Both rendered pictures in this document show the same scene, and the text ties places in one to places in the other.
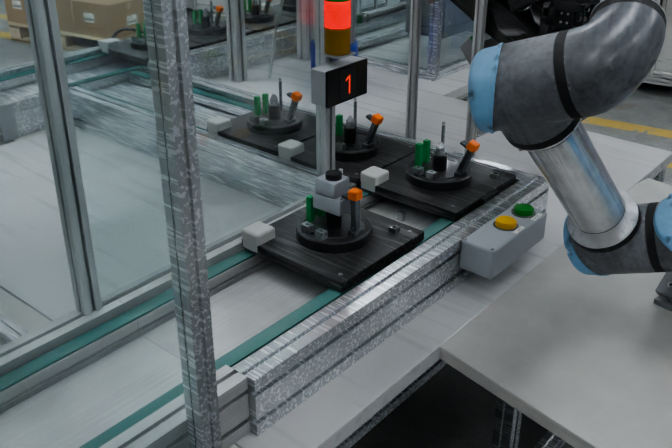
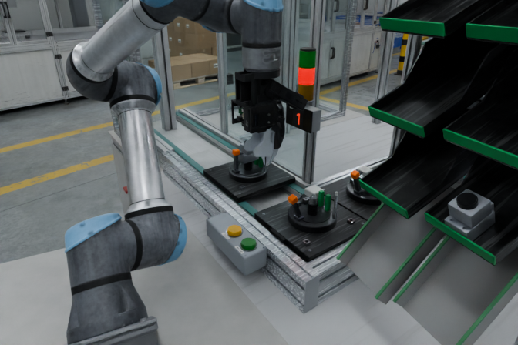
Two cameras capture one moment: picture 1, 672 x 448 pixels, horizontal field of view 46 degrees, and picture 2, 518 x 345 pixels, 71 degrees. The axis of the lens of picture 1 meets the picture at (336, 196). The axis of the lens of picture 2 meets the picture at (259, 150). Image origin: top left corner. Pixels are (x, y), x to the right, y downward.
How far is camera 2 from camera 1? 196 cm
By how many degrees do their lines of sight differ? 92
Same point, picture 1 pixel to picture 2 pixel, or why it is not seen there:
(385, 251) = (223, 183)
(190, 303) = not seen: hidden behind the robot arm
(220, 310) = (223, 159)
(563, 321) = (168, 269)
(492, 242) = (216, 221)
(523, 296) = (202, 261)
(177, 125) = not seen: hidden behind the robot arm
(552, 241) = (264, 303)
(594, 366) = not seen: hidden behind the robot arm
